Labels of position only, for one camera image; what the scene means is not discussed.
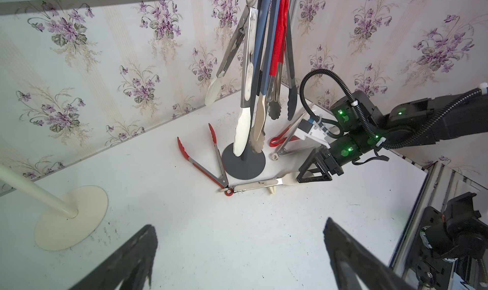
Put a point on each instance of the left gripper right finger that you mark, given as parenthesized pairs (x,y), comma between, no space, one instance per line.
(353,266)

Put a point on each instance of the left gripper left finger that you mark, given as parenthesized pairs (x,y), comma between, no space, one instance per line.
(129,267)

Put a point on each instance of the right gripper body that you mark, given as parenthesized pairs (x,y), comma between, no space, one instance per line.
(348,148)

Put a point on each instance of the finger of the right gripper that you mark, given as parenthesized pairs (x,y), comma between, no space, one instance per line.
(317,167)

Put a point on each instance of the dark grey utensil rack stand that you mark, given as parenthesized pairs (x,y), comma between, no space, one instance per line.
(239,167)

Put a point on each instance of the cream utensil rack stand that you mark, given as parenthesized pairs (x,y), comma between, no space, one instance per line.
(69,219)

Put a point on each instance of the black steel tongs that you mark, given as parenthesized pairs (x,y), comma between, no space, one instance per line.
(291,74)

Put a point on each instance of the red handled steel tongs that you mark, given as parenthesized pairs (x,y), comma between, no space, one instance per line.
(273,93)

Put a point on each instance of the cream steel tongs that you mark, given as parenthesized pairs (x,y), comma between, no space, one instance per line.
(243,36)

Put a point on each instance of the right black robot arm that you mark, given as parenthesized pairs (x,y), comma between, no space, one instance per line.
(359,127)

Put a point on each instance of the white tipped tongs at right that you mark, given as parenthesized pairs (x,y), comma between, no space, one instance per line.
(288,147)

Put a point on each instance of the red tipped steel tongs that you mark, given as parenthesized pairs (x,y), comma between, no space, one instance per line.
(210,163)

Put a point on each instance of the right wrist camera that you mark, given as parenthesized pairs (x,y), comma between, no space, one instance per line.
(306,129)

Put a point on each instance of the red handled tongs at right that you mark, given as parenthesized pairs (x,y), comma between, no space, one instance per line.
(282,137)

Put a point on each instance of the aluminium front rail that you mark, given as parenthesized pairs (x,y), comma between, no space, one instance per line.
(441,185)

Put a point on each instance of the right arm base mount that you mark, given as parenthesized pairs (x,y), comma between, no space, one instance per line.
(449,249)

